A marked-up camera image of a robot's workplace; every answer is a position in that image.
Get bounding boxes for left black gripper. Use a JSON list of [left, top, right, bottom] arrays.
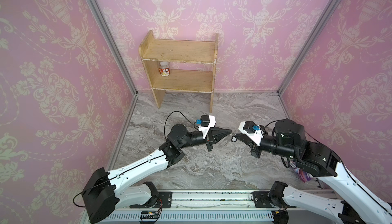
[[179, 125, 230, 152]]

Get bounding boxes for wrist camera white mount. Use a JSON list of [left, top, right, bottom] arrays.
[[196, 115, 216, 131], [238, 121, 266, 146]]

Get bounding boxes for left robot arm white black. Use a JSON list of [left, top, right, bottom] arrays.
[[81, 124, 231, 224]]

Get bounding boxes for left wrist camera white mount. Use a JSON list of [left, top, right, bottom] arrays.
[[196, 115, 216, 131]]

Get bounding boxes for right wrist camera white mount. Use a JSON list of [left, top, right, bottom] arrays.
[[238, 121, 266, 146]]

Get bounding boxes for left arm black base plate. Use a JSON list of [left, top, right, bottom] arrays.
[[129, 191, 173, 209]]

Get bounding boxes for aluminium front rail frame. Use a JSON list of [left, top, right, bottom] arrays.
[[100, 190, 344, 224]]

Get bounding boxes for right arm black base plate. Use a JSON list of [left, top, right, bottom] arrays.
[[251, 191, 294, 209]]

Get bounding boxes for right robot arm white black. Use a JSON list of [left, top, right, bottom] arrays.
[[232, 119, 392, 224]]

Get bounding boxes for white jar red label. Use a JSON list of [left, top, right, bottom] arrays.
[[159, 62, 170, 77]]

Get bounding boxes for wooden two-tier shelf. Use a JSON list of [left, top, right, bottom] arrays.
[[138, 31, 219, 112]]

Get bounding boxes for purple snack packet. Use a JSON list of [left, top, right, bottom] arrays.
[[291, 162, 312, 183]]

